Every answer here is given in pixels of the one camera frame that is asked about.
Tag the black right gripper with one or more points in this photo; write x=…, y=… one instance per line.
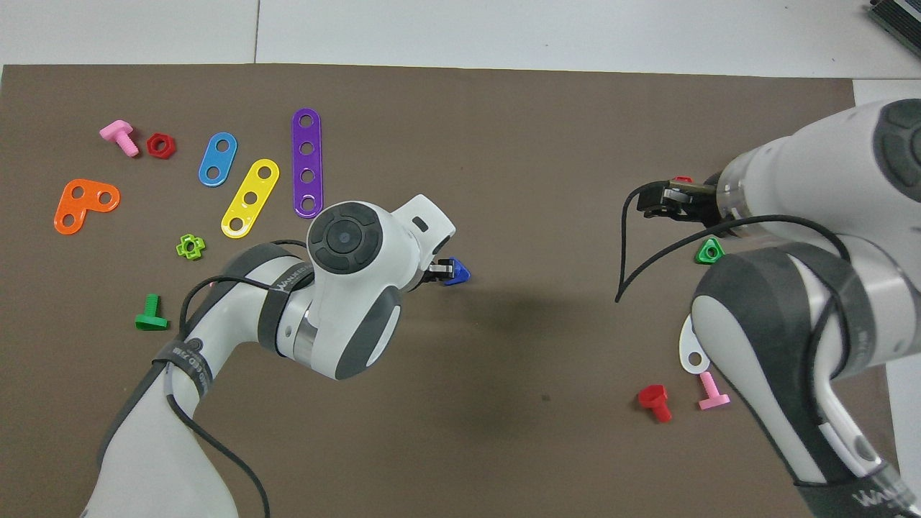
x=696, y=200

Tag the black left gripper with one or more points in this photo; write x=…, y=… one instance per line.
x=426, y=277

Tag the blue triangle-head plastic screw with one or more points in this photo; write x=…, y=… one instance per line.
x=459, y=273

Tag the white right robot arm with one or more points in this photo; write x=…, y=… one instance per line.
x=791, y=173

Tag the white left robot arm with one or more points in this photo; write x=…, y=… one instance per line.
x=345, y=302

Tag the green triangular plastic nut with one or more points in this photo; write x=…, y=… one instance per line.
x=718, y=257

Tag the red hex-head plastic screw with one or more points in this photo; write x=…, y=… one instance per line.
x=653, y=396

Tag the pink plastic screw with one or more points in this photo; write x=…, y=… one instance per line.
x=711, y=392
x=115, y=132

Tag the light green cross-shaped nut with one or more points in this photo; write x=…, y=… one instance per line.
x=199, y=247

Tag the dark green plastic screw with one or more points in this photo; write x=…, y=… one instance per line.
x=151, y=306

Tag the brown paper table mat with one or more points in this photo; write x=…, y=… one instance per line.
x=504, y=360

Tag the white curved five-hole plate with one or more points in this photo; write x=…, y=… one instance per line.
x=689, y=342

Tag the purple four-hole plastic strip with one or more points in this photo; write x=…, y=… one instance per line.
x=306, y=162

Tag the yellow three-hole plastic strip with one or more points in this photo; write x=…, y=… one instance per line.
x=257, y=185

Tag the blue two-hole plastic strip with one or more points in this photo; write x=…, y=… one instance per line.
x=218, y=159

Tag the black finned metal device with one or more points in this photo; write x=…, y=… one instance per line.
x=899, y=16

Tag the orange three-hole angled plate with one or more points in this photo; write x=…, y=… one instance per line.
x=86, y=207

